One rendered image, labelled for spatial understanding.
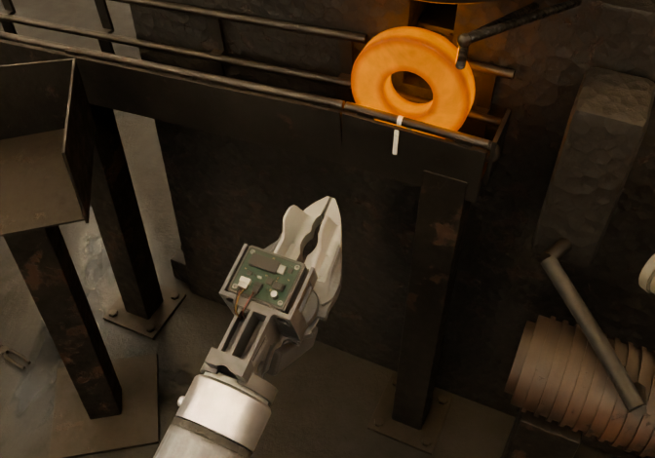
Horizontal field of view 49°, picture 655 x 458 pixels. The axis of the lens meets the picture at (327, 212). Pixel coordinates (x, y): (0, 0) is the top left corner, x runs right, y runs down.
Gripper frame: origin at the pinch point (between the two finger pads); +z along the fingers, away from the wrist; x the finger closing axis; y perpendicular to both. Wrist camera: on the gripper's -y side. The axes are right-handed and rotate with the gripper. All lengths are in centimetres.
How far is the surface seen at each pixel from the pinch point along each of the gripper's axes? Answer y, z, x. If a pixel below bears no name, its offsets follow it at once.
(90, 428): -69, -28, 47
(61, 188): -14.1, -2.5, 40.3
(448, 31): -8.4, 33.7, -1.6
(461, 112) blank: -9.0, 22.3, -7.1
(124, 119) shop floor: -95, 50, 99
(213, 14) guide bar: -9.7, 28.3, 31.5
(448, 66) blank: -3.3, 24.2, -4.7
